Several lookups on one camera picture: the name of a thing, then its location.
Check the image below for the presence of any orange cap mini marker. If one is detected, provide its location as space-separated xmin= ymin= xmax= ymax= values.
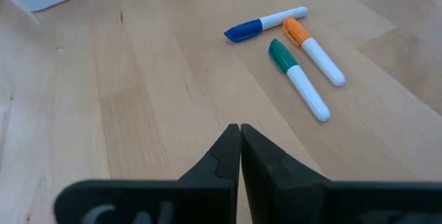
xmin=282 ymin=17 xmax=347 ymax=88

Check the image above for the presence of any blue cap mini marker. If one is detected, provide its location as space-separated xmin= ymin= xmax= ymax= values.
xmin=223 ymin=6 xmax=309 ymax=44

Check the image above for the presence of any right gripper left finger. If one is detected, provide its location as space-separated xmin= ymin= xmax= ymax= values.
xmin=53 ymin=123 xmax=242 ymax=224

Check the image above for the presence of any green cap mini marker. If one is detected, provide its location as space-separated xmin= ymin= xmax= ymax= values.
xmin=267 ymin=38 xmax=332 ymax=123

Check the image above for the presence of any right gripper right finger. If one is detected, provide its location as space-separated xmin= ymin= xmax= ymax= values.
xmin=240 ymin=123 xmax=442 ymax=224

